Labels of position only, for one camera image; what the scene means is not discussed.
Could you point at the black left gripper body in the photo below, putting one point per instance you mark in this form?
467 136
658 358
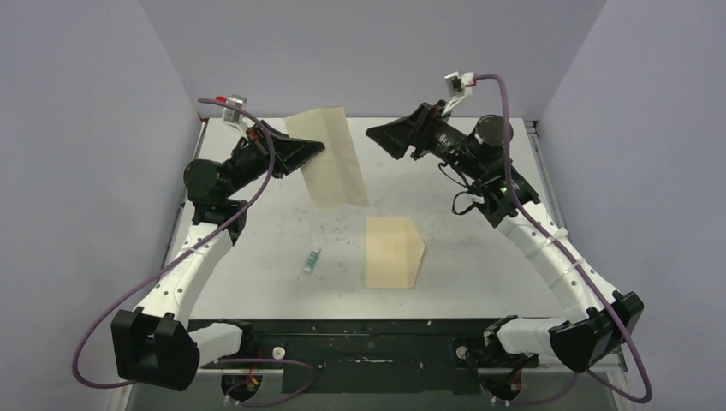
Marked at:
247 164

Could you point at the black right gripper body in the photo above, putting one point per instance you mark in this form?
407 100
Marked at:
439 140

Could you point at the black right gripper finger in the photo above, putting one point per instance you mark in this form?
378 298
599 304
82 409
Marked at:
426 112
397 137

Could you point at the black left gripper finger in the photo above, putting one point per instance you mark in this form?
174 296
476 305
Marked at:
258 134
294 153

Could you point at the tan letter paper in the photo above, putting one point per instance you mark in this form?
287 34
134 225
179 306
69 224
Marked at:
333 177

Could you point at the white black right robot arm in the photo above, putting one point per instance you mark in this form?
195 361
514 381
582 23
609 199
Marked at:
587 330

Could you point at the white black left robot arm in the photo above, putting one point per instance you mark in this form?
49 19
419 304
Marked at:
152 343

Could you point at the cream paper envelope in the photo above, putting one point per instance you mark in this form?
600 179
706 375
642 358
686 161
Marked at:
394 250

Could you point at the green white glue stick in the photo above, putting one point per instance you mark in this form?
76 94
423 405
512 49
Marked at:
311 260

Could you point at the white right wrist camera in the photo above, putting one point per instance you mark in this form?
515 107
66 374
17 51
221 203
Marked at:
459 87

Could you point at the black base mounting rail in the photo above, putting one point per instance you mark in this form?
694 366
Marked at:
369 356

